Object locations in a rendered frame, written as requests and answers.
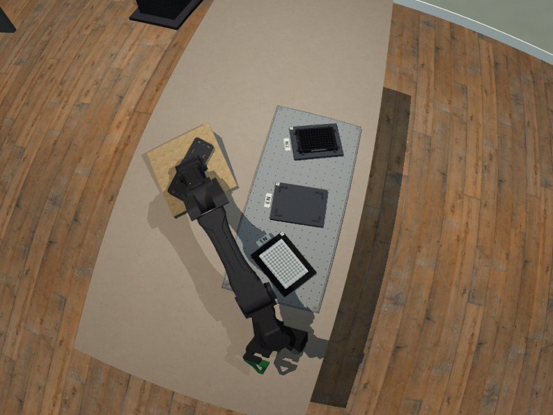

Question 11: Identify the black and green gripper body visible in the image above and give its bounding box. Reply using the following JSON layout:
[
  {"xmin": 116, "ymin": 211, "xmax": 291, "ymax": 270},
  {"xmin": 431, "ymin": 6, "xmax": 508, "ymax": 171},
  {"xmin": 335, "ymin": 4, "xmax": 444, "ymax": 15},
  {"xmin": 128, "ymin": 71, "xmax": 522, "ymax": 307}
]
[{"xmin": 243, "ymin": 329, "xmax": 273, "ymax": 364}]

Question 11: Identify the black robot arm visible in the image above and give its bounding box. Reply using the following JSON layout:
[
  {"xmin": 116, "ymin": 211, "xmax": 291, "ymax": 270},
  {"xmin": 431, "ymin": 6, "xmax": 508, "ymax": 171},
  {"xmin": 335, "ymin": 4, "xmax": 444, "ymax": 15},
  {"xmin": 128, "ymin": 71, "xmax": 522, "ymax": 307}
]
[{"xmin": 168, "ymin": 137, "xmax": 308, "ymax": 354}]

